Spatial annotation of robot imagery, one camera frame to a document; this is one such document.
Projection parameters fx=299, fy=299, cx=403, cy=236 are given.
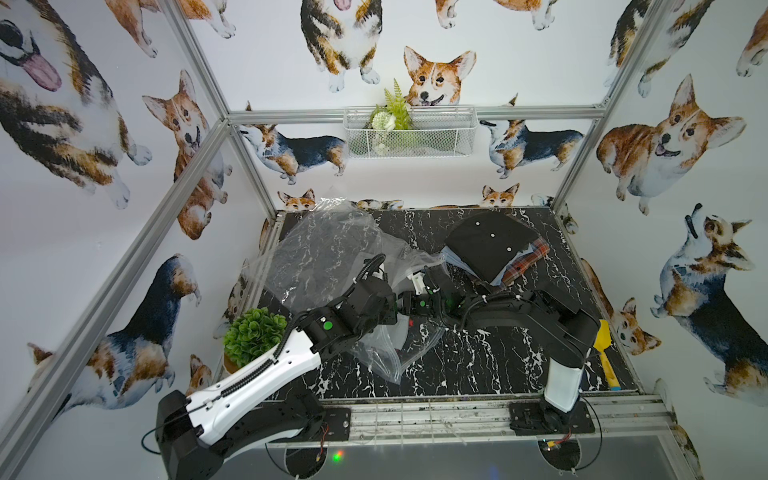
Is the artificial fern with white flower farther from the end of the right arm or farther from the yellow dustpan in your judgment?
the yellow dustpan

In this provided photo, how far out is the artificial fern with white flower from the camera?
0.81 meters

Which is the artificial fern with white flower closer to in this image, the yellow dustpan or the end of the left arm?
the end of the left arm
